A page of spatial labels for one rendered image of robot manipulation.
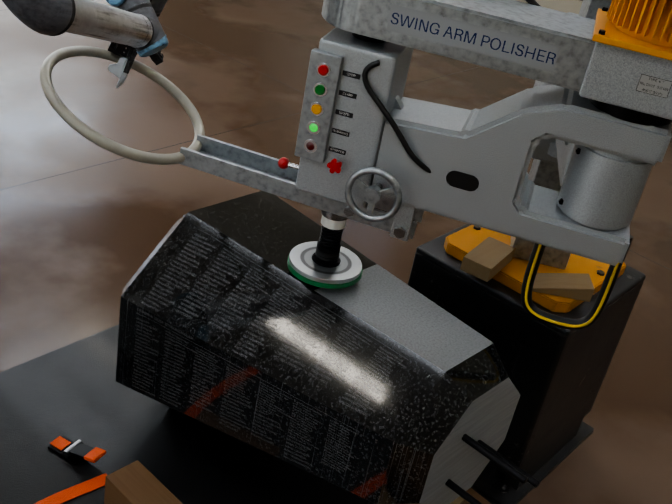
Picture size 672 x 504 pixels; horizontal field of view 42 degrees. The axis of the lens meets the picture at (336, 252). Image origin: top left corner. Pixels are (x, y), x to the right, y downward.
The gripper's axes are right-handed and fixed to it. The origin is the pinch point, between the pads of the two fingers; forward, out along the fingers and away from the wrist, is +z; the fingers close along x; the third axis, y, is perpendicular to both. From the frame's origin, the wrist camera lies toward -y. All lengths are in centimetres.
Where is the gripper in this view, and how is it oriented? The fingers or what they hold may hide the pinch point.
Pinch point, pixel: (119, 76)
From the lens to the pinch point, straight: 284.9
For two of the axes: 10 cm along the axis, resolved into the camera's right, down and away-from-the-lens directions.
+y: -8.4, -2.9, -4.6
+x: 1.6, 6.8, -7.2
